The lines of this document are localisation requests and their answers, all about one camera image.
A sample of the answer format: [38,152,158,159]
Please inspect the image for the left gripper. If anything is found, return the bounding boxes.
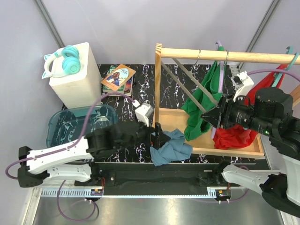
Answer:
[117,116,170,151]

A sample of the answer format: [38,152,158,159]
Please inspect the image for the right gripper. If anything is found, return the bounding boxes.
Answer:
[198,90,274,135]

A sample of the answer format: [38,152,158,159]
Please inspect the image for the blue tank top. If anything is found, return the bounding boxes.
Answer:
[150,129,193,166]

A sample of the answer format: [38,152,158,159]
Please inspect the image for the grey hanger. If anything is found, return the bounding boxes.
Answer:
[160,58,218,116]

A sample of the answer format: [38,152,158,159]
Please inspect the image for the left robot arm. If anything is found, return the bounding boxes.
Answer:
[17,120,171,188]

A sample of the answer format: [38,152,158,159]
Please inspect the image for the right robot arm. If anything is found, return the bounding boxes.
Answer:
[201,87,300,217]

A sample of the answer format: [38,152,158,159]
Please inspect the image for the green tank top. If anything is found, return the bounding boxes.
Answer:
[182,63,222,141]

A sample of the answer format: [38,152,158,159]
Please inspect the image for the purple hanger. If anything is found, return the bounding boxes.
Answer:
[211,41,226,139]

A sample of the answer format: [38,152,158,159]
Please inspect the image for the red tank top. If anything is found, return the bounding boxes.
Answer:
[213,72,285,150]

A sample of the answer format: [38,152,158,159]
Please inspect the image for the teal hanger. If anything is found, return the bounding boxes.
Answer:
[272,46,299,88]

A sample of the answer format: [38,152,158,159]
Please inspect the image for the wooden clothes rack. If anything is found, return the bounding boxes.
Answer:
[153,43,294,158]

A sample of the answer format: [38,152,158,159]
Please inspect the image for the green bottom book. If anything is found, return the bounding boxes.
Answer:
[102,65,134,96]

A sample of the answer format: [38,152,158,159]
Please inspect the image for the orange top book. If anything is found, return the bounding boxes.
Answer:
[101,64,136,91]

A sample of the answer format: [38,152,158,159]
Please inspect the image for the white box stand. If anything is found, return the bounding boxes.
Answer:
[49,42,101,109]

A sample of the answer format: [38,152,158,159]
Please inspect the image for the teal plastic bin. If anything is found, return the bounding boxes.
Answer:
[46,105,119,148]

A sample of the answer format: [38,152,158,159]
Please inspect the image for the teal cat-ear headphones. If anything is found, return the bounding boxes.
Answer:
[42,45,81,79]

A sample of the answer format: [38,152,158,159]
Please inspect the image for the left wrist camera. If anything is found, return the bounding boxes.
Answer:
[135,103,154,127]

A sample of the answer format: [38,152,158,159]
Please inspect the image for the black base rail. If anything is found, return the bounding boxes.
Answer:
[74,161,272,197]

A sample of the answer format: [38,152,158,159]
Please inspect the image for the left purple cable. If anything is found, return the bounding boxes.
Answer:
[5,91,141,221]

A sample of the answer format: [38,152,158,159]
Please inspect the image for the purple cable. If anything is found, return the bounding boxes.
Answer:
[248,68,300,83]
[5,91,141,221]

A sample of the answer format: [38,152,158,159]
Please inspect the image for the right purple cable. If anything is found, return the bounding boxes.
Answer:
[248,68,300,83]

